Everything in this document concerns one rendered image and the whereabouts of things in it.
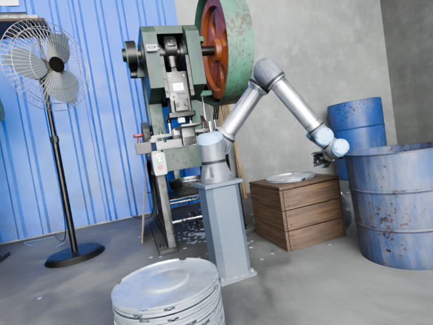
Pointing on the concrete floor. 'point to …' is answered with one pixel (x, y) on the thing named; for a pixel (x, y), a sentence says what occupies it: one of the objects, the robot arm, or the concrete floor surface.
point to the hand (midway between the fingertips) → (319, 161)
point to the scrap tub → (394, 204)
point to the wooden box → (298, 211)
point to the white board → (144, 201)
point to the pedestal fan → (26, 69)
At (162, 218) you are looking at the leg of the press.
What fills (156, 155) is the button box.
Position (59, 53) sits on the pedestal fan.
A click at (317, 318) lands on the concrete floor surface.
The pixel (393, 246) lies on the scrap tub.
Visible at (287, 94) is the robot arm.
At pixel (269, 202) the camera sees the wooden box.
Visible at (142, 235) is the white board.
